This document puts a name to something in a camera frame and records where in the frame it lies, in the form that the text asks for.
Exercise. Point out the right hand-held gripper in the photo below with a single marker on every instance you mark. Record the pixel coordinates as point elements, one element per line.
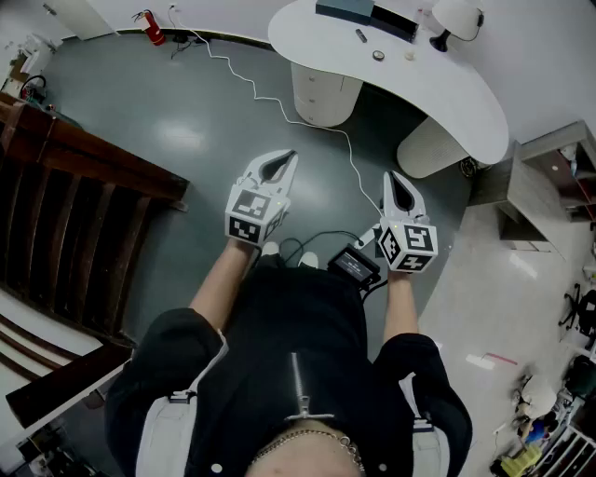
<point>410,247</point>

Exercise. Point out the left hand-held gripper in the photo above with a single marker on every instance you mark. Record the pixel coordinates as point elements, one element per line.
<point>247,219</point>

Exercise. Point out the small cream round object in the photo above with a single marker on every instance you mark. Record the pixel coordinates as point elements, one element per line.
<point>410,56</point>

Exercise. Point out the round silver compact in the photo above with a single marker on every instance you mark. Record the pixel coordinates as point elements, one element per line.
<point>378,56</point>

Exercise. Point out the small dark metal cylinder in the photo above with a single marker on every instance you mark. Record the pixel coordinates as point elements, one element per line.
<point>361,36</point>

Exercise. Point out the teal box lid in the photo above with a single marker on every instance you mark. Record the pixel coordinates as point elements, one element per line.
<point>347,9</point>

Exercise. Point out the person's right forearm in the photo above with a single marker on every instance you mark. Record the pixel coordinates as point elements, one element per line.
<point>399,307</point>

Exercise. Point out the person's left forearm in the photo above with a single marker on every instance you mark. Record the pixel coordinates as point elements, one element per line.
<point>223,284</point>

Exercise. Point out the white curved table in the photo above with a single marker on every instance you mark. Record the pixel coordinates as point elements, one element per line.
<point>442,88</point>

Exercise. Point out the person's left white shoe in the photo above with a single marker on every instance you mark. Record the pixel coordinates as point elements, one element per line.
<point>270,248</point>

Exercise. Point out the person's white shoe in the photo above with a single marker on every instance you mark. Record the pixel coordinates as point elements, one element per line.
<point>270,248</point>
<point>308,260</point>

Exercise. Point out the black waist display device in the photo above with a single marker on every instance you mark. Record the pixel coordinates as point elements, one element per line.
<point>354,265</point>

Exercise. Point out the person's right white shoe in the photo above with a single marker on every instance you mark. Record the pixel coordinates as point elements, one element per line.
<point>308,260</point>

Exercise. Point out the grey wooden shelf unit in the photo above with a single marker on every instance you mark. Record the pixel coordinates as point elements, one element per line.
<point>531,186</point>

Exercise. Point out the person's black jacket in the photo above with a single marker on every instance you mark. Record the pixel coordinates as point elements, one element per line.
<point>298,326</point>

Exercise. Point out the black power adapter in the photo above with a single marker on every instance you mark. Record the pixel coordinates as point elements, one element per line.
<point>179,38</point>

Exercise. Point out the brown wooden stair railing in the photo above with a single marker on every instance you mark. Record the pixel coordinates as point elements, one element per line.
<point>93,154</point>

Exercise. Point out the red fire extinguisher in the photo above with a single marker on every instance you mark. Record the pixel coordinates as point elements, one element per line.
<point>153,30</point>

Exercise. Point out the white table lamp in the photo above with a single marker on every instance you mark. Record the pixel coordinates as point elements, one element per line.
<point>454,16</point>

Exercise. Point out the black office chair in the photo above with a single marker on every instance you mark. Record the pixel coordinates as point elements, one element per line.
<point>584,309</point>

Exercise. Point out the white door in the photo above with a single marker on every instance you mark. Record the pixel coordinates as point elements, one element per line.
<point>84,16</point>

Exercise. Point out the yellow bag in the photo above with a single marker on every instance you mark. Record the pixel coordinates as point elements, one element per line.
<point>521,461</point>

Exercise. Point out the white shelf rack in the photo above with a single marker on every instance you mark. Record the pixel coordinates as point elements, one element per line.
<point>570,452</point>

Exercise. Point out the white ribbed desk pedestal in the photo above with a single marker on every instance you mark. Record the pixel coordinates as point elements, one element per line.
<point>428,151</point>

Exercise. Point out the white desk drawer pedestal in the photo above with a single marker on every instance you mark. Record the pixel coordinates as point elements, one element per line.
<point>321,98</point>

